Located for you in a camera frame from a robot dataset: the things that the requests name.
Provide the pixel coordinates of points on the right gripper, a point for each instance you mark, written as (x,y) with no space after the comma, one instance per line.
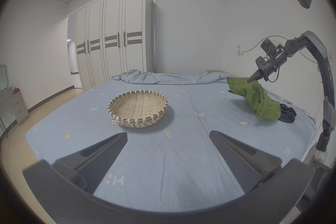
(271,66)

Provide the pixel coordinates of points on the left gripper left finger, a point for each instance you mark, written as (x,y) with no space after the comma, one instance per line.
(105,149)

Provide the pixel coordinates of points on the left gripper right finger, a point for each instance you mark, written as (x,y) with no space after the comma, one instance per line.
(236,157)

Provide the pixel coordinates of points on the green shorts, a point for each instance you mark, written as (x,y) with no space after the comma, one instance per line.
(252,91)

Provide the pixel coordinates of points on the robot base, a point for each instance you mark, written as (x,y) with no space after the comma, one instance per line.
(319,178)

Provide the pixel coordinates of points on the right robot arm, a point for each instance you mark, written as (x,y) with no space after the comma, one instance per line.
(324,60)

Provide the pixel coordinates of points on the round woven basket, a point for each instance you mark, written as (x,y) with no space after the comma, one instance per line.
(136,119)

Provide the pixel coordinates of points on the bed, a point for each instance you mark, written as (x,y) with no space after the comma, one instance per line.
(157,160)

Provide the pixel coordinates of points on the dark blue printed T-shirt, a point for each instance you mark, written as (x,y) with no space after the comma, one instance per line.
(287,114)

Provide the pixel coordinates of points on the pale blue quilt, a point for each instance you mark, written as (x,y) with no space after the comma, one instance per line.
(168,78)

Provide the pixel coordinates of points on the white chest of drawers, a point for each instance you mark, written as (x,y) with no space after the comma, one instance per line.
(15,108)

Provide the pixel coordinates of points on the small red object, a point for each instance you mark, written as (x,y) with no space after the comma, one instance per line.
(16,91)

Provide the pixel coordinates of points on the white wardrobe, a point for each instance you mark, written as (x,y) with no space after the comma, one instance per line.
(112,39)

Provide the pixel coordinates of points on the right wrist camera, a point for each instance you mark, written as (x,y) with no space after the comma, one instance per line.
(269,46)

